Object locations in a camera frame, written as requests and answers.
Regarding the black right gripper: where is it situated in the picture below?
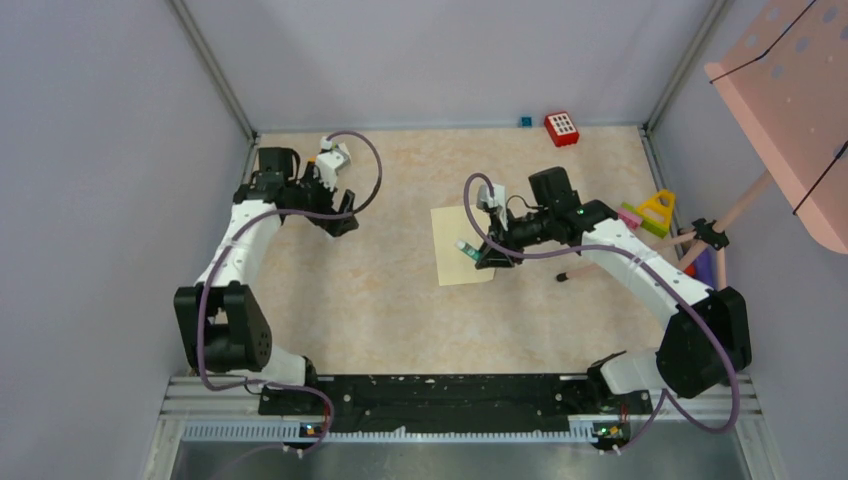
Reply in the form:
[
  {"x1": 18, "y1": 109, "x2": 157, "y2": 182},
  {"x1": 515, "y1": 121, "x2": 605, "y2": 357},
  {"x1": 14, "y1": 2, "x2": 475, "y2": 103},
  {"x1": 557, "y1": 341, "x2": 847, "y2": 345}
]
[{"x1": 476, "y1": 205, "x2": 555, "y2": 268}]

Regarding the cream yellow envelope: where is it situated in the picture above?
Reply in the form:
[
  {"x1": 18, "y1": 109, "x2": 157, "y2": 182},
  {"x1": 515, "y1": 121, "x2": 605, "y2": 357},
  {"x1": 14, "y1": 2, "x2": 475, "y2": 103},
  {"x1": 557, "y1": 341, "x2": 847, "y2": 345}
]
[{"x1": 430, "y1": 206, "x2": 495, "y2": 287}]

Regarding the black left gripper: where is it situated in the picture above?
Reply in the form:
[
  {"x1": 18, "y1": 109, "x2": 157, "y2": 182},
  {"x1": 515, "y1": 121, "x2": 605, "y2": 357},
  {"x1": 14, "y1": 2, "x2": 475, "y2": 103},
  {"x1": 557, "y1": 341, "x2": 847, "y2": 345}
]
[{"x1": 288, "y1": 161, "x2": 358, "y2": 236}]

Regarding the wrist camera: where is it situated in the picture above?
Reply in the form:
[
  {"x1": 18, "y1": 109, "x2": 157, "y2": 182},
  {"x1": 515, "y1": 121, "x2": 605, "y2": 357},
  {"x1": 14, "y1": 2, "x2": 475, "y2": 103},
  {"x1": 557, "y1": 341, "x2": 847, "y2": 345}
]
[
  {"x1": 476, "y1": 184, "x2": 509, "y2": 230},
  {"x1": 313, "y1": 137, "x2": 351, "y2": 190}
]

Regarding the pink toy brick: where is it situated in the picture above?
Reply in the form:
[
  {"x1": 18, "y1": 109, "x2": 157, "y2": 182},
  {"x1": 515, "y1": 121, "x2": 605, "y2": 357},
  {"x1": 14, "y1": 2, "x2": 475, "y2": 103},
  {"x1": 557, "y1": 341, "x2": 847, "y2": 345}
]
[{"x1": 618, "y1": 203, "x2": 644, "y2": 231}]

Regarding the purple rolled mat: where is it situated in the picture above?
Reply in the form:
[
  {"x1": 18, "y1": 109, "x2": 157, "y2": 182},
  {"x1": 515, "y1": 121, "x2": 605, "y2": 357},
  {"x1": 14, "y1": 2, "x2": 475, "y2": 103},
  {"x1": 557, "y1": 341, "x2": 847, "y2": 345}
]
[{"x1": 692, "y1": 251, "x2": 717, "y2": 289}]

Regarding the red grid toy block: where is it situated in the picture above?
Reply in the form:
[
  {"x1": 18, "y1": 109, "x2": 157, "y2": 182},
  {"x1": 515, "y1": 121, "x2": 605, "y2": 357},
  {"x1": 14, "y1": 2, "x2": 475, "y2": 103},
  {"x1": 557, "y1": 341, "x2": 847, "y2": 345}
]
[{"x1": 543, "y1": 111, "x2": 580, "y2": 148}]

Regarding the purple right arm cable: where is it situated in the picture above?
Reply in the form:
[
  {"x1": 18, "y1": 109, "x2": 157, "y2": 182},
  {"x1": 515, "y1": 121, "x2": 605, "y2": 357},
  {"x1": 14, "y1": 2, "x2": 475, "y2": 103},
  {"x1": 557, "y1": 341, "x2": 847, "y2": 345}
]
[{"x1": 462, "y1": 172, "x2": 742, "y2": 455}]

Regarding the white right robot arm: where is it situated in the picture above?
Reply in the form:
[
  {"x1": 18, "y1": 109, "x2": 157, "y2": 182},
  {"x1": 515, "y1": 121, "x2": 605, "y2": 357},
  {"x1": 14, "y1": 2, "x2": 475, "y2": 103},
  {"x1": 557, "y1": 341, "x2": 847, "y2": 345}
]
[{"x1": 475, "y1": 167, "x2": 752, "y2": 412}]

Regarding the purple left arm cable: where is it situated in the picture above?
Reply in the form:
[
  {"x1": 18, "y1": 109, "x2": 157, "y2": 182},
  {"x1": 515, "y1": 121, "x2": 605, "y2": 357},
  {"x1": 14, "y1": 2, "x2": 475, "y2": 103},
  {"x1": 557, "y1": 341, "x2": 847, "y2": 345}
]
[{"x1": 197, "y1": 130, "x2": 384, "y2": 480}]

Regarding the yellow triangle toy block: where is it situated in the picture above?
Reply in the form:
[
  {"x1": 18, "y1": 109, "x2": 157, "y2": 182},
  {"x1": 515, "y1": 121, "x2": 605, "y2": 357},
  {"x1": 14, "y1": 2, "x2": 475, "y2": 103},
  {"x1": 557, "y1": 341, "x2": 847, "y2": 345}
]
[{"x1": 636, "y1": 189, "x2": 676, "y2": 239}]

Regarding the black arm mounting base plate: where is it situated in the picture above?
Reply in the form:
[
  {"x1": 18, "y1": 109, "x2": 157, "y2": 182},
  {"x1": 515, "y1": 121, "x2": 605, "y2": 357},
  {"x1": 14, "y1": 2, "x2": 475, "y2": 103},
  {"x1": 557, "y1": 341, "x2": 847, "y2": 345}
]
[{"x1": 258, "y1": 373, "x2": 653, "y2": 434}]

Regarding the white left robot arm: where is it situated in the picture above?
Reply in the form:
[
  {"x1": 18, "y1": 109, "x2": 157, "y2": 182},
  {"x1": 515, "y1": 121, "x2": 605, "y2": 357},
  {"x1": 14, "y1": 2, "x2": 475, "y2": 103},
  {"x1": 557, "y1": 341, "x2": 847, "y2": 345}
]
[{"x1": 173, "y1": 139, "x2": 358, "y2": 414}]

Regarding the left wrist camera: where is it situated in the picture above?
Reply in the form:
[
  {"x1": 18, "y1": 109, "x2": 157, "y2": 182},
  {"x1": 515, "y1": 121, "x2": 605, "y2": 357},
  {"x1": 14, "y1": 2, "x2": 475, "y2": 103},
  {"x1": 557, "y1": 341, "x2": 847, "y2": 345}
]
[{"x1": 313, "y1": 137, "x2": 351, "y2": 190}]

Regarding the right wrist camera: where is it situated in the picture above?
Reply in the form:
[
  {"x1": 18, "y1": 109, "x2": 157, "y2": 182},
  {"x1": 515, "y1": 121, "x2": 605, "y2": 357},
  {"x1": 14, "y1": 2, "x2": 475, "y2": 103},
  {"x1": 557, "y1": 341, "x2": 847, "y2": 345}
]
[{"x1": 476, "y1": 184, "x2": 509, "y2": 230}]

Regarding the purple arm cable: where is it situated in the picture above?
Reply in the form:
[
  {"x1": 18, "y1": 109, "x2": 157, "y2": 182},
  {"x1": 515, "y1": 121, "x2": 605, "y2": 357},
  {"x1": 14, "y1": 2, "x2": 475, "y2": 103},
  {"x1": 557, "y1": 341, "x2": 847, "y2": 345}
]
[
  {"x1": 197, "y1": 130, "x2": 384, "y2": 480},
  {"x1": 462, "y1": 172, "x2": 742, "y2": 455}
]

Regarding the aluminium frame rail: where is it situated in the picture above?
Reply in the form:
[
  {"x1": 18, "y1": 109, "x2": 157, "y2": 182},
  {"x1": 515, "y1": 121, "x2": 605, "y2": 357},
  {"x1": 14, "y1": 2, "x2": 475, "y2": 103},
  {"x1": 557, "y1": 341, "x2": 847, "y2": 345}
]
[{"x1": 142, "y1": 374, "x2": 783, "y2": 480}]

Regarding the pink music stand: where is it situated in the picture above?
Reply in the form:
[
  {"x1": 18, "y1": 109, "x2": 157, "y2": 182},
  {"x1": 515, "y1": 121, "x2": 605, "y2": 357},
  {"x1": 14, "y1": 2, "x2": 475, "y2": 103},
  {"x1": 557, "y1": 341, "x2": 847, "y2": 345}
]
[{"x1": 555, "y1": 0, "x2": 848, "y2": 388}]

